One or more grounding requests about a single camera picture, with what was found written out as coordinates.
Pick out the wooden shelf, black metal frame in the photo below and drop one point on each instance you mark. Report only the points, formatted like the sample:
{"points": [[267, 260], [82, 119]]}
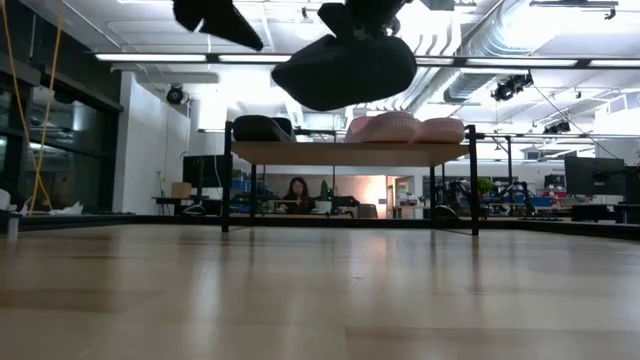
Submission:
{"points": [[350, 154]]}

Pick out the black ceiling spotlight cluster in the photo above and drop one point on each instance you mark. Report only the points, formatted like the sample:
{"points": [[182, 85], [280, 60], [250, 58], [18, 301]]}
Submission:
{"points": [[557, 127], [510, 87]]}

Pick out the silver ventilation duct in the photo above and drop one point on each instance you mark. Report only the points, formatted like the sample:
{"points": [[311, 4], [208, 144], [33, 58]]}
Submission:
{"points": [[475, 82]]}

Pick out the black aluminium table frame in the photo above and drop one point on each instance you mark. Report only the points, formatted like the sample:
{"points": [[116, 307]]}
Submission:
{"points": [[125, 220]]}

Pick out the white crumpled bag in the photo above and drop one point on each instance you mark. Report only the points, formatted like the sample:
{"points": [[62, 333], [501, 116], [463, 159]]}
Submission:
{"points": [[67, 210]]}

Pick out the black slide sandal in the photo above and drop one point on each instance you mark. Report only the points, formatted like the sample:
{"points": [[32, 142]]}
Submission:
{"points": [[260, 129], [345, 75]]}

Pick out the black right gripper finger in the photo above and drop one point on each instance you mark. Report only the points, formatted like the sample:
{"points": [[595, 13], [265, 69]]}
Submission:
{"points": [[337, 22]]}

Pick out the cardboard box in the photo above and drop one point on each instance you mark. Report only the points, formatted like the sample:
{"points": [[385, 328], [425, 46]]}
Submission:
{"points": [[181, 190]]}

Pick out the black monitor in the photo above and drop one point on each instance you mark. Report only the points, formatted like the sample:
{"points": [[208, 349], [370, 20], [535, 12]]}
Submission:
{"points": [[595, 176], [202, 171], [632, 185]]}

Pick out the green potted plant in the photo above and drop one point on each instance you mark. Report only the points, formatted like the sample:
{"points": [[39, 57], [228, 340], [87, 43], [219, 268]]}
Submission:
{"points": [[484, 186]]}

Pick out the grey chair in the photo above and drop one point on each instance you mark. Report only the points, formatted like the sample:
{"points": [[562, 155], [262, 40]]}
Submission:
{"points": [[367, 211]]}

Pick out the person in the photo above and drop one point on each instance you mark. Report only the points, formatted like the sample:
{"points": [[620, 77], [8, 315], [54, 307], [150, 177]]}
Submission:
{"points": [[298, 200]]}

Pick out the ceiling light strip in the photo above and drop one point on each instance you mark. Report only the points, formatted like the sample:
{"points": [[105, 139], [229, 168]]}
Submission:
{"points": [[150, 57], [520, 62], [250, 58], [435, 61], [615, 63]]}

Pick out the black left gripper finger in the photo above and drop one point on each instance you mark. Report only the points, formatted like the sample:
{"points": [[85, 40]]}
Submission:
{"points": [[220, 17]]}

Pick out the small white cylinder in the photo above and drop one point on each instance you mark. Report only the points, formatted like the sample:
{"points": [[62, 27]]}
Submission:
{"points": [[13, 227]]}

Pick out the round black ceiling speaker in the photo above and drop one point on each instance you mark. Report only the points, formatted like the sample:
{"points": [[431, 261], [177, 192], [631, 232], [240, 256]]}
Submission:
{"points": [[175, 95]]}

